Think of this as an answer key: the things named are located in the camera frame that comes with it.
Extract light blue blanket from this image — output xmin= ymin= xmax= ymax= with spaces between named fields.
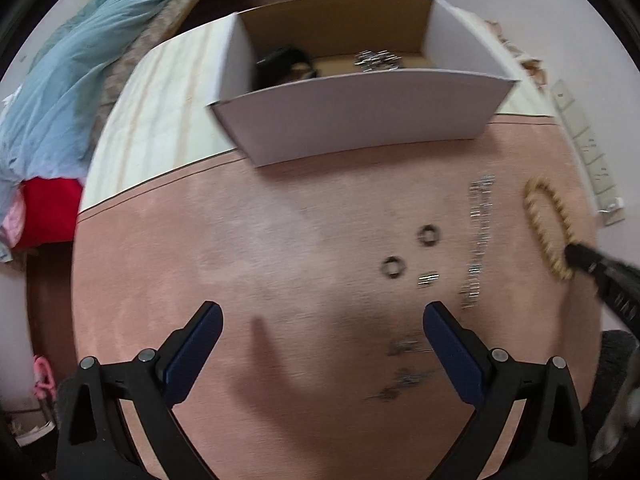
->
xmin=0 ymin=0 xmax=211 ymax=207

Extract dark fuzzy cloth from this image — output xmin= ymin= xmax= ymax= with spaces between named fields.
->
xmin=581 ymin=330 xmax=640 ymax=463

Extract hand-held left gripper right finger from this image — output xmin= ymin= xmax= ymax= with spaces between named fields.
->
xmin=422 ymin=301 xmax=589 ymax=480

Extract pile of silver jewelry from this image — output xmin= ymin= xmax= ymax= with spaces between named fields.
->
xmin=353 ymin=49 xmax=404 ymax=69

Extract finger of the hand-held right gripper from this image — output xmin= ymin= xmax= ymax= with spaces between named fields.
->
xmin=565 ymin=242 xmax=612 ymax=283

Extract silver chain necklace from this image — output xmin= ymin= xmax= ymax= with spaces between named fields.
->
xmin=459 ymin=173 xmax=497 ymax=310

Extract beige patterned mattress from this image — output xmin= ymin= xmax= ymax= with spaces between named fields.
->
xmin=92 ymin=0 xmax=238 ymax=133

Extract pink table mat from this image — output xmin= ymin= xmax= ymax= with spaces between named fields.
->
xmin=71 ymin=115 xmax=607 ymax=480

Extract red cloth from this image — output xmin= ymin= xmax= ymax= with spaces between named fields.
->
xmin=16 ymin=177 xmax=86 ymax=249

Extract beige crumpled paper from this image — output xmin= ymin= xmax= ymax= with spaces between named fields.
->
xmin=484 ymin=19 xmax=547 ymax=87

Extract pink plastic toy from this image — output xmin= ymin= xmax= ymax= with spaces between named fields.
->
xmin=31 ymin=355 xmax=57 ymax=402

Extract dark hair clips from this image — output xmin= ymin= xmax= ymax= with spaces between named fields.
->
xmin=366 ymin=367 xmax=437 ymax=404

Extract white cardboard box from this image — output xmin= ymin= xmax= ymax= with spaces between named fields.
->
xmin=207 ymin=0 xmax=523 ymax=167

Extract wooden bead bracelet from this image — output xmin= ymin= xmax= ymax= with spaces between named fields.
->
xmin=522 ymin=176 xmax=577 ymax=281

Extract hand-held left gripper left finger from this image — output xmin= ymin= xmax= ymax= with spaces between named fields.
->
xmin=56 ymin=301 xmax=224 ymax=480

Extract black pouch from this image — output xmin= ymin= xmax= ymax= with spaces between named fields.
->
xmin=254 ymin=47 xmax=318 ymax=92

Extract white power strip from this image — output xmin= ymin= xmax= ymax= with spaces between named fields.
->
xmin=550 ymin=79 xmax=627 ymax=227

